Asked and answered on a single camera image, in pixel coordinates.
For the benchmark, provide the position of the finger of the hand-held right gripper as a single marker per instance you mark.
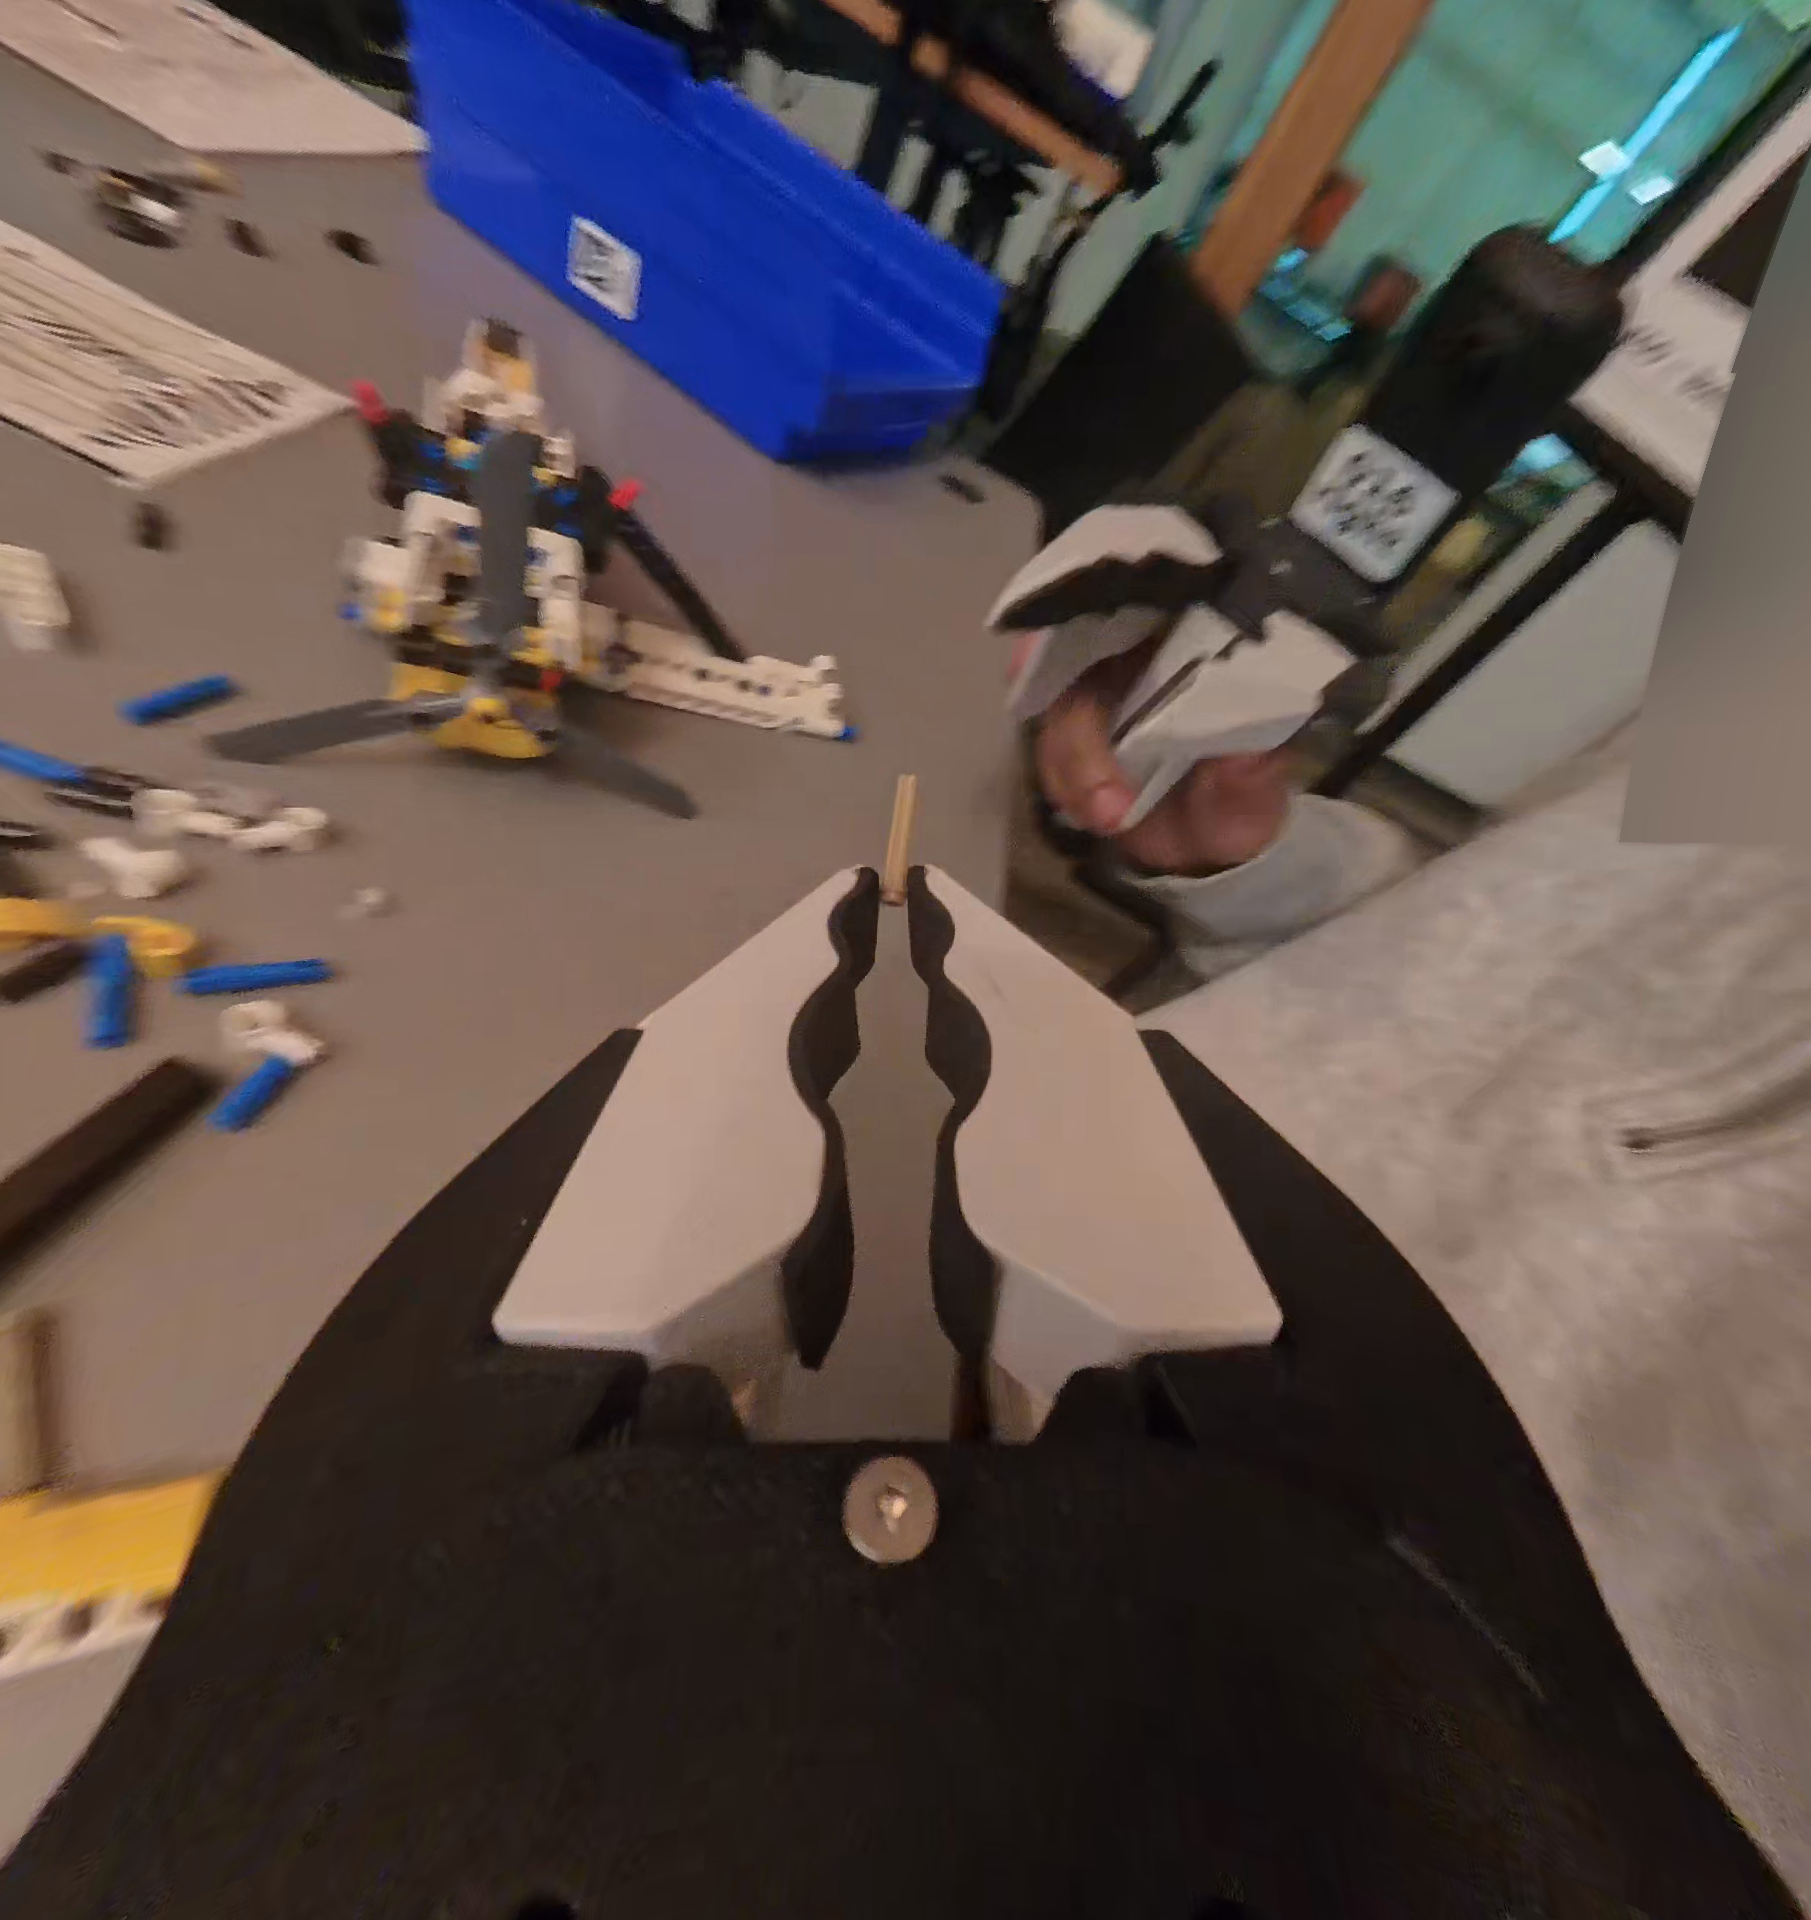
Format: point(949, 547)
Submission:
point(1108, 547)
point(1076, 661)

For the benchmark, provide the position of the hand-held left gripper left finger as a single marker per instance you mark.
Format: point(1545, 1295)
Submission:
point(680, 1187)

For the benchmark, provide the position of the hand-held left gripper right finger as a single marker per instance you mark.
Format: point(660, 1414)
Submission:
point(1100, 1187)

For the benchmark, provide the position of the tan lego axle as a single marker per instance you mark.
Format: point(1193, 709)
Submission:
point(900, 839)

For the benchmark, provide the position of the lego plane model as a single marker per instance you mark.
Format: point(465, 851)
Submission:
point(508, 541)

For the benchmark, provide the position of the person's right forearm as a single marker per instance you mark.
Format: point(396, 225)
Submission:
point(1296, 885)

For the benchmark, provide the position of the black lego beam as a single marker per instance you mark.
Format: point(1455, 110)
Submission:
point(79, 1169)

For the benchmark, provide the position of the pile of loose lego pieces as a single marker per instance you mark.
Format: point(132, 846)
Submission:
point(110, 991)

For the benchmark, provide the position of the dark lego axle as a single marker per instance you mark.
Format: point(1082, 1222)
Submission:
point(38, 1394)

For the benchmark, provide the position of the long blue lego pin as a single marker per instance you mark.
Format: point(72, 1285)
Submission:
point(178, 703)

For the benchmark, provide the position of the yellow and white lego assembly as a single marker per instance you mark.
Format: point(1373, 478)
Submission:
point(64, 1546)

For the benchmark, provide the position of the white angled lego beam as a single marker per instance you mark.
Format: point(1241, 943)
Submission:
point(4, 594)

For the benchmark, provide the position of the cluster of small dark lego pieces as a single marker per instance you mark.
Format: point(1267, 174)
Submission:
point(140, 213)

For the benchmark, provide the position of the person's right hand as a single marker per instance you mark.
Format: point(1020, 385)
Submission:
point(1086, 774)

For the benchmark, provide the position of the blue plastic bin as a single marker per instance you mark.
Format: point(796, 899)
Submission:
point(724, 227)

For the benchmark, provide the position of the zebra striped sticker sheet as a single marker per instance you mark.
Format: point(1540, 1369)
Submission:
point(79, 360)

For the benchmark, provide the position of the printed paper sheet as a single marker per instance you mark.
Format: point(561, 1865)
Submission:
point(169, 68)

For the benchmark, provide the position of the wooden support post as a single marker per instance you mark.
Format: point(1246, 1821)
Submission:
point(1310, 152)

